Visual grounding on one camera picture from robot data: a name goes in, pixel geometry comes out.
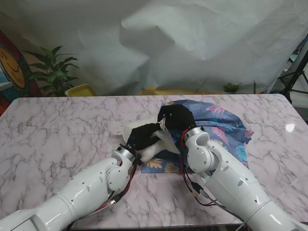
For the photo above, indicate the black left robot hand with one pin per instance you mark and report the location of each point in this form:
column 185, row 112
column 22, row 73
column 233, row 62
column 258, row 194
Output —
column 142, row 137

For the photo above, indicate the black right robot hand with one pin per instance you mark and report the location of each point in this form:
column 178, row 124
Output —
column 179, row 118

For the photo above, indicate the yellow wooden bench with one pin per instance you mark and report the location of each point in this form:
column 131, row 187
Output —
column 180, row 91

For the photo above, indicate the colourful smiley face mural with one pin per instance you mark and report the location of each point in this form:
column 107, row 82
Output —
column 12, row 69

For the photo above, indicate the blue leaf-print pillowcase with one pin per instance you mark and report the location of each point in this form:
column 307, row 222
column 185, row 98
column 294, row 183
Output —
column 223, row 118

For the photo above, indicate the white backdrop sheet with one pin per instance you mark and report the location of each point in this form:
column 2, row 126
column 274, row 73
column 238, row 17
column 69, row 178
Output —
column 168, row 48

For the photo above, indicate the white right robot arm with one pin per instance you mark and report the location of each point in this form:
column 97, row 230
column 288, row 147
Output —
column 216, row 173

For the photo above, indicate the small green plant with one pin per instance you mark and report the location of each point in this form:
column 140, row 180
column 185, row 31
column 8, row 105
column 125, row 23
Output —
column 231, row 87

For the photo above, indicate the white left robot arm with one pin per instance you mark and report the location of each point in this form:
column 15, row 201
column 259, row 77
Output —
column 91, row 183

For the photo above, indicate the yellow chair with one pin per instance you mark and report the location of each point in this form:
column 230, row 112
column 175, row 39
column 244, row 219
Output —
column 80, row 90

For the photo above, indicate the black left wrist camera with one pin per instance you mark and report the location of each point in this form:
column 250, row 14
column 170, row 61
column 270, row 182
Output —
column 137, row 160

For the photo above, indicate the white pillow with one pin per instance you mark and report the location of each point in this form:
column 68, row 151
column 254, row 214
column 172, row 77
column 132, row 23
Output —
column 166, row 144

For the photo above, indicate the large green potted plant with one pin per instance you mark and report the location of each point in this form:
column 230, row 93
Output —
column 54, row 72

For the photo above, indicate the black tripod stand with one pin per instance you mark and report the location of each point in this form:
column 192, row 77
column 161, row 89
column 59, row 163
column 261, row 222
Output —
column 297, row 74

